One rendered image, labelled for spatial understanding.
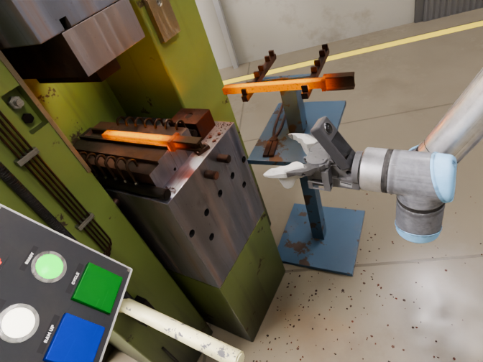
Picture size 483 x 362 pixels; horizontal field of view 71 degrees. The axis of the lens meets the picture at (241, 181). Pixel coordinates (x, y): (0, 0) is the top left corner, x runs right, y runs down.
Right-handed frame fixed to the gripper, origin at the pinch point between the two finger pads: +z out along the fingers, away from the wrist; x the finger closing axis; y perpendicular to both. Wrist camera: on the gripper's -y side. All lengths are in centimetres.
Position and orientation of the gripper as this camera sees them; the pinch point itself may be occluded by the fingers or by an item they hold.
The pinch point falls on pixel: (274, 151)
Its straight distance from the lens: 80.6
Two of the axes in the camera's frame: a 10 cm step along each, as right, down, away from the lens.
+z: -8.5, -1.4, 5.2
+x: 4.6, -6.8, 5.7
